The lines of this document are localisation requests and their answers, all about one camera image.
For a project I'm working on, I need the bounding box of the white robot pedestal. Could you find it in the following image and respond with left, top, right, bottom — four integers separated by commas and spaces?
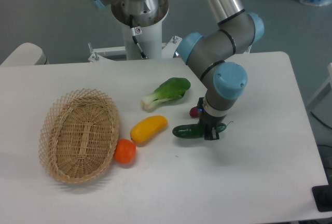
88, 0, 182, 62

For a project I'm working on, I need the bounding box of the white side furniture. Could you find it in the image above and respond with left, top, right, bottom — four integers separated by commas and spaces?
306, 62, 332, 116

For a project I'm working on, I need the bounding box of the black device at edge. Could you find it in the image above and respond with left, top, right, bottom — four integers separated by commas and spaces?
312, 185, 332, 212

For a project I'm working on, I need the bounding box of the white chair back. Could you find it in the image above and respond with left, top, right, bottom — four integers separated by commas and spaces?
1, 43, 49, 67

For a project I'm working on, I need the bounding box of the purple sweet potato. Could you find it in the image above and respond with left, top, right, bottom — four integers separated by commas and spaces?
189, 106, 199, 118

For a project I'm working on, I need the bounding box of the orange bell pepper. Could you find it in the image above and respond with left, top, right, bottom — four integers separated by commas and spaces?
114, 139, 136, 164

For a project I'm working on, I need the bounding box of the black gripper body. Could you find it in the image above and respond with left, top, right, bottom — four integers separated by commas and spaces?
198, 106, 228, 131

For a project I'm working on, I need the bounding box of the yellow mango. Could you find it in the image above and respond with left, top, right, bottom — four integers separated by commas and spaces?
130, 115, 168, 144

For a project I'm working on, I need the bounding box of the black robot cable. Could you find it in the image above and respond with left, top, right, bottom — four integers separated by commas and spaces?
129, 13, 148, 60

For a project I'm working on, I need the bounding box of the woven wicker basket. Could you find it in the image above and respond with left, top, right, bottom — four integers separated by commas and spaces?
39, 89, 120, 184

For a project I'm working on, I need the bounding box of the green cucumber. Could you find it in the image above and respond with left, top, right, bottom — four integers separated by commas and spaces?
172, 122, 228, 139

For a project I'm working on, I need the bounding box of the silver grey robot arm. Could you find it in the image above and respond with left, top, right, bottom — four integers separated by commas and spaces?
92, 0, 264, 140

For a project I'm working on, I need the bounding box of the green bok choy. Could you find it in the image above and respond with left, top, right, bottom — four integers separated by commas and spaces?
141, 77, 191, 111

